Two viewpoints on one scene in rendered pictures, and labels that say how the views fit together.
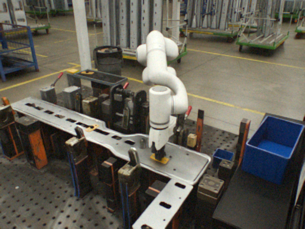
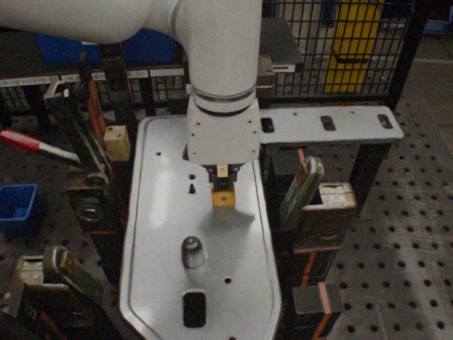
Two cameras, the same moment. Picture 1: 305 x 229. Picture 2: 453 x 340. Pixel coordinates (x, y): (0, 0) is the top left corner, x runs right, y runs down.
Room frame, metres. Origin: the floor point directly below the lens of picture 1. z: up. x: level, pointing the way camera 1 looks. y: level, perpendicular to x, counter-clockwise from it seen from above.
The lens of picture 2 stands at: (1.18, 0.31, 1.50)
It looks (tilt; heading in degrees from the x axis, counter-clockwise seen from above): 47 degrees down; 234
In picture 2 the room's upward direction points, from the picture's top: straight up
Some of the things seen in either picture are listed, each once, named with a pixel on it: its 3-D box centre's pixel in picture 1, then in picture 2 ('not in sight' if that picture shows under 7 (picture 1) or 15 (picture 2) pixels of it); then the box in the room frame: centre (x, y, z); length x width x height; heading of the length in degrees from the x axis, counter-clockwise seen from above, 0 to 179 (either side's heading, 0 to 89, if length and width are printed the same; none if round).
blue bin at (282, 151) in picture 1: (273, 147); (108, 19); (0.90, -0.52, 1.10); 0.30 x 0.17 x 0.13; 142
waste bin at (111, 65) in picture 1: (109, 69); not in sight; (4.30, 0.74, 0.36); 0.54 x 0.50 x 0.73; 143
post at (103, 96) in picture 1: (106, 123); not in sight; (1.46, 0.30, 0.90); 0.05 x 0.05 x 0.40; 58
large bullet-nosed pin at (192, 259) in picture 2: (142, 143); (192, 252); (1.05, 0.05, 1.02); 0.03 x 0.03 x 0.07
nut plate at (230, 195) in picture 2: (159, 157); (222, 183); (0.94, -0.03, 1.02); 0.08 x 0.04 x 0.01; 58
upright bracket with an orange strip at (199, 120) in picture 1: (197, 153); (112, 170); (1.06, -0.23, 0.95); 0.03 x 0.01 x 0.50; 58
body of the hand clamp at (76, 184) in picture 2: (179, 158); (109, 236); (1.12, -0.15, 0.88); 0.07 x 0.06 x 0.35; 148
